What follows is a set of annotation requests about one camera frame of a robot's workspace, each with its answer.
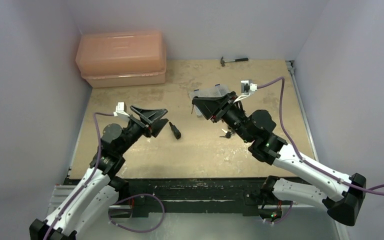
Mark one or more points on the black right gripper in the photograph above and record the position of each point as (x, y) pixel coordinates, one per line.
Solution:
(224, 108)

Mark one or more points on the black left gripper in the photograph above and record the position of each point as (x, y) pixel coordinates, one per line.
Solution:
(151, 116)

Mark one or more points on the black Kaijing padlock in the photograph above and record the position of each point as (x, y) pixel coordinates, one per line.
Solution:
(176, 132)

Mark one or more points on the bunch of black keys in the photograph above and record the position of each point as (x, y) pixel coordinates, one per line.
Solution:
(227, 133)

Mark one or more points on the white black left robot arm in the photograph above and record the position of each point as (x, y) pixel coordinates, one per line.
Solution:
(100, 188)

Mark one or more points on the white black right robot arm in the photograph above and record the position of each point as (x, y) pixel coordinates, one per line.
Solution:
(337, 193)

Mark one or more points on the clear plastic screw organizer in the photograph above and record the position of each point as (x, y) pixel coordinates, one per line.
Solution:
(217, 90)

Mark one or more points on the small hammer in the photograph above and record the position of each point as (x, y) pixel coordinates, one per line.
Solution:
(223, 61)

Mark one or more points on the pink plastic toolbox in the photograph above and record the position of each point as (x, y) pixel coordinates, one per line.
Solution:
(121, 59)

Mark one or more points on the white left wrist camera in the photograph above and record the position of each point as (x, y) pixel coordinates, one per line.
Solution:
(120, 111)

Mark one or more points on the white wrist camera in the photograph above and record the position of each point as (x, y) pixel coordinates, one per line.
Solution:
(247, 89)
(120, 111)

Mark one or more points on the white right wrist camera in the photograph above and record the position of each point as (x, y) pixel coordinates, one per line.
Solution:
(247, 89)

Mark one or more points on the aluminium frame rail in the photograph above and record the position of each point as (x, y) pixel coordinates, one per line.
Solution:
(291, 69)

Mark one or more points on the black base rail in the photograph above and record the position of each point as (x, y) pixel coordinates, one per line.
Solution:
(238, 195)

